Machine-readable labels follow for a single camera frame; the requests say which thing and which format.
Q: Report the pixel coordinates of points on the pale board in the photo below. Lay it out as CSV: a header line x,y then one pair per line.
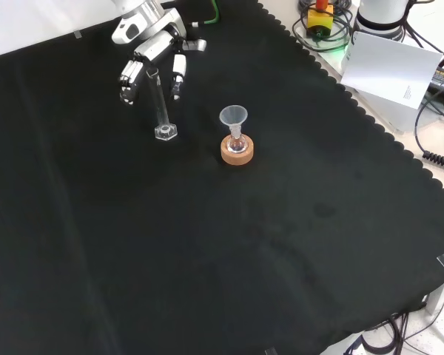
x,y
388,70

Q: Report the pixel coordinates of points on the small round-bottom glass flask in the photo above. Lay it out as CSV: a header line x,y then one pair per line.
x,y
237,145

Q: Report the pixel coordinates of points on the clear plastic funnel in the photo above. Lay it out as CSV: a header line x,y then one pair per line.
x,y
233,114

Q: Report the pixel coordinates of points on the yellow stop button box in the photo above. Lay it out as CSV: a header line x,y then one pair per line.
x,y
320,22

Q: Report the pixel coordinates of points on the white bench frame post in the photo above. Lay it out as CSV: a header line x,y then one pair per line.
x,y
436,299

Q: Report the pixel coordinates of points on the black bench cloth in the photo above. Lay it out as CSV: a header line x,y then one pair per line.
x,y
170,240

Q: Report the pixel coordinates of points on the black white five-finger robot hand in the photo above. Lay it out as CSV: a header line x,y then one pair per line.
x,y
155,46

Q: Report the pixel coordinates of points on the clear glass graduated cylinder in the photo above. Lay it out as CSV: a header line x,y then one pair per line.
x,y
165,132

